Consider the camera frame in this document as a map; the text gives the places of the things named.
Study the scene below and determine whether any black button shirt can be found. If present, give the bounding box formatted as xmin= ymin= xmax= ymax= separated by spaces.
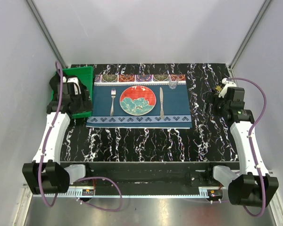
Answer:
xmin=47 ymin=74 xmax=87 ymax=115

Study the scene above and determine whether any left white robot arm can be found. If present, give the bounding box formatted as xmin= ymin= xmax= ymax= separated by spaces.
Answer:
xmin=22 ymin=77 xmax=92 ymax=195

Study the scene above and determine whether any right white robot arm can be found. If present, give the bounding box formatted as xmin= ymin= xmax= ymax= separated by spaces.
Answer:
xmin=203 ymin=85 xmax=279 ymax=207

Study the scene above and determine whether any gold brooch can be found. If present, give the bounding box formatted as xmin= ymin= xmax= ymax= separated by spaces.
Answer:
xmin=215 ymin=86 xmax=223 ymax=93

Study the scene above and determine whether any blue patterned placemat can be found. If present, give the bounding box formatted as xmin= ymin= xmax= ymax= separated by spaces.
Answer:
xmin=86 ymin=74 xmax=192 ymax=129

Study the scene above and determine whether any green plastic tray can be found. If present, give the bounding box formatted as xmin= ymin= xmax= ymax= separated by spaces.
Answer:
xmin=46 ymin=66 xmax=94 ymax=119

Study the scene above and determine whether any silver fork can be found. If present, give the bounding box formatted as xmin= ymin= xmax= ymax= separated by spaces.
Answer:
xmin=110 ymin=88 xmax=116 ymax=117

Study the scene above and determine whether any clear drinking glass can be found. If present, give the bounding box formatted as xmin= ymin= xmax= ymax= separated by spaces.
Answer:
xmin=169 ymin=75 xmax=179 ymax=89

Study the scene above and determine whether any silver table knife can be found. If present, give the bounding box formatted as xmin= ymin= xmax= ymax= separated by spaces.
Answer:
xmin=159 ymin=87 xmax=165 ymax=119

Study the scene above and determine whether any red floral plate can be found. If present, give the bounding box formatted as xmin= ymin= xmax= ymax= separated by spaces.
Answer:
xmin=119 ymin=85 xmax=157 ymax=116

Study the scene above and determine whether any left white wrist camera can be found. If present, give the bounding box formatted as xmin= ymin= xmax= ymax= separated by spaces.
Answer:
xmin=63 ymin=76 xmax=81 ymax=95

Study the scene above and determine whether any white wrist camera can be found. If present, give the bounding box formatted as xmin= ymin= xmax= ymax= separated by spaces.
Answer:
xmin=218 ymin=78 xmax=237 ymax=98
xmin=63 ymin=76 xmax=81 ymax=95

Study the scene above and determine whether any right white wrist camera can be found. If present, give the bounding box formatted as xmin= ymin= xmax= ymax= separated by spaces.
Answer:
xmin=218 ymin=78 xmax=237 ymax=98

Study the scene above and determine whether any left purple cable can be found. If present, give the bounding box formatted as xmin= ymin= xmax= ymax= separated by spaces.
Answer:
xmin=38 ymin=60 xmax=123 ymax=212

